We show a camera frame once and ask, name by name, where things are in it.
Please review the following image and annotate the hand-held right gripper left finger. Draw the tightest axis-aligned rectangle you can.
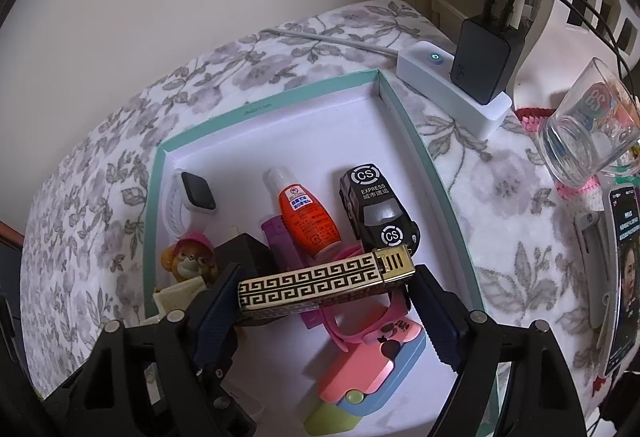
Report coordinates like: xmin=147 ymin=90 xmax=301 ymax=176
xmin=42 ymin=262 xmax=246 ymax=437

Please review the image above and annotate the light green plastic piece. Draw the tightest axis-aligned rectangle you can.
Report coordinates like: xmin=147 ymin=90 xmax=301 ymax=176
xmin=302 ymin=397 xmax=366 ymax=437

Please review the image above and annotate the grey power strip cable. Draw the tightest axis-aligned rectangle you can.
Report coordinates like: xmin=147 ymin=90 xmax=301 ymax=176
xmin=260 ymin=27 xmax=406 ymax=55

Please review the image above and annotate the puppy toy figure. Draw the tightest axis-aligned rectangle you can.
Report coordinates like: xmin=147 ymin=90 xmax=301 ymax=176
xmin=159 ymin=231 xmax=221 ymax=290

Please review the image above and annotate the teal shallow cardboard box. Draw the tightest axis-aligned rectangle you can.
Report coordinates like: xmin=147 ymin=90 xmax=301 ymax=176
xmin=142 ymin=68 xmax=501 ymax=437

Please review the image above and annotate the cream plastic clip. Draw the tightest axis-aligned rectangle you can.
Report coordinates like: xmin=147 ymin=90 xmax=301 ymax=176
xmin=151 ymin=277 xmax=211 ymax=318

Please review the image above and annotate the white smart watch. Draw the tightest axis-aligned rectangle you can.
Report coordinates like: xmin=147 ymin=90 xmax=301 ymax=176
xmin=164 ymin=168 xmax=218 ymax=240

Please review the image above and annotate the purple lighter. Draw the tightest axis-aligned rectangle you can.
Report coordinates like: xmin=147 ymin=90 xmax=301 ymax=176
xmin=260 ymin=214 xmax=306 ymax=275

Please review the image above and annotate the pink crochet mat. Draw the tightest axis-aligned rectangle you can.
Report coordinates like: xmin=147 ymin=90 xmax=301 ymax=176
xmin=515 ymin=106 xmax=640 ymax=398

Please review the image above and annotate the orange glue bottle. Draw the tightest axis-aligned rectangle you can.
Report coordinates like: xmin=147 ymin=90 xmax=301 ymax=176
xmin=263 ymin=167 xmax=343 ymax=262

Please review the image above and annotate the clear glass cup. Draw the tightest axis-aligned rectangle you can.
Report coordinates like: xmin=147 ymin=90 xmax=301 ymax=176
xmin=532 ymin=57 xmax=640 ymax=195

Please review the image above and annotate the black cube charger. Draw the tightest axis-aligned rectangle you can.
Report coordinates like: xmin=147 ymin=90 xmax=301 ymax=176
xmin=212 ymin=232 xmax=276 ymax=288

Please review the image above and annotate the gold patterned lighter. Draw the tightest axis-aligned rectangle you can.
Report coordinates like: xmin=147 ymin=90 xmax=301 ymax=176
xmin=236 ymin=247 xmax=417 ymax=328

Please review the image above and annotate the black toy car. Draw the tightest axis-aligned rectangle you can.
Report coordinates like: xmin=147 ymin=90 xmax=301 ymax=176
xmin=339 ymin=162 xmax=422 ymax=258

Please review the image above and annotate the pink kids watch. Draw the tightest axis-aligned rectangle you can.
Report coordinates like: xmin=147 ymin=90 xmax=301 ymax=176
xmin=302 ymin=244 xmax=426 ymax=353

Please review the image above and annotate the red-edged dark furniture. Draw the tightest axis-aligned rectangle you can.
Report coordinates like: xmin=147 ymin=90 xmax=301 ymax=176
xmin=0 ymin=217 xmax=26 ymax=368

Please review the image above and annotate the smartphone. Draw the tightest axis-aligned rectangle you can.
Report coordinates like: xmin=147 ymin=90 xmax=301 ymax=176
xmin=597 ymin=182 xmax=640 ymax=378

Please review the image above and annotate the pink and blue case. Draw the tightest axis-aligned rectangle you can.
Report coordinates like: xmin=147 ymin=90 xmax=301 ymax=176
xmin=317 ymin=332 xmax=428 ymax=418

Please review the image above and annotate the grey phone stand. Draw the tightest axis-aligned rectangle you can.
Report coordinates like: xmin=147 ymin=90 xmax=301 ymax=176
xmin=575 ymin=210 xmax=613 ymax=330

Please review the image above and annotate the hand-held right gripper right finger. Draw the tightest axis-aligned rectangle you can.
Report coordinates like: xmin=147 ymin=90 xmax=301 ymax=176
xmin=411 ymin=263 xmax=588 ymax=437

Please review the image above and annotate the black power adapter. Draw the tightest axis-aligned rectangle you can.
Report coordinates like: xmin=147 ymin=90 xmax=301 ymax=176
xmin=449 ymin=16 xmax=513 ymax=107

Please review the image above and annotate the white power strip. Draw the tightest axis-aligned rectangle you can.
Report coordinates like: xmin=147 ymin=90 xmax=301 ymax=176
xmin=396 ymin=40 xmax=513 ymax=140

